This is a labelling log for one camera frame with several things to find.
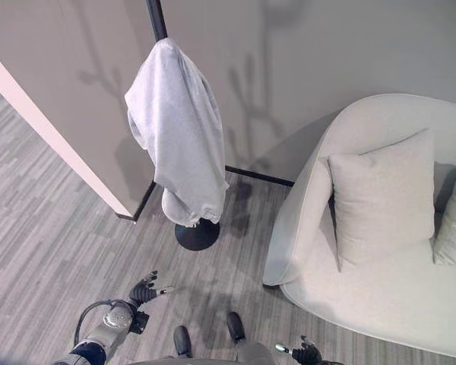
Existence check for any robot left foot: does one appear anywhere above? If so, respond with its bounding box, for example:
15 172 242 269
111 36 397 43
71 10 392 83
173 325 193 358

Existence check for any grey robot torso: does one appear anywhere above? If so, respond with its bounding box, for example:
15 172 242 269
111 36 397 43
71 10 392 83
128 356 244 365

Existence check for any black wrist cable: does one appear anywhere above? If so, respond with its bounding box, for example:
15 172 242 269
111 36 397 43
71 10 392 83
73 299 127 346

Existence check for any light grey sofa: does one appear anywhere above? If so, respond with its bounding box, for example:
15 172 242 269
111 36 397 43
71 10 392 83
262 93 456 361

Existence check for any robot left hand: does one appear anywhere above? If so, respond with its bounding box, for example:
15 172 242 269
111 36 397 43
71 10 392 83
128 270 175 306

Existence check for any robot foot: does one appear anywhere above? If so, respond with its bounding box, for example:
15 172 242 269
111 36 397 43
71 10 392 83
173 325 193 358
226 311 246 344

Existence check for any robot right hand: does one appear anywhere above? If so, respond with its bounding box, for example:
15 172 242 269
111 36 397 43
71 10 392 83
274 335 323 364

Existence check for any silver robot leg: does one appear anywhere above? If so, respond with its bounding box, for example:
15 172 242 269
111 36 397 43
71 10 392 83
235 340 276 365

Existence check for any large light grey cushion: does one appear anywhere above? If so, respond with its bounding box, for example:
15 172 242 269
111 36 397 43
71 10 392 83
327 128 436 273

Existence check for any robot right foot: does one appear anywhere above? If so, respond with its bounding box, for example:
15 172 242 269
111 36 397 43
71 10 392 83
226 311 246 344

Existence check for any light grey sweatshirt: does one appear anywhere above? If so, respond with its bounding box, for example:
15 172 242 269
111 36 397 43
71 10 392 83
124 38 230 228

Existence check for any black coat rack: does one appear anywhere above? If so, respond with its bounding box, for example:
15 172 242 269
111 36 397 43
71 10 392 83
145 0 221 252

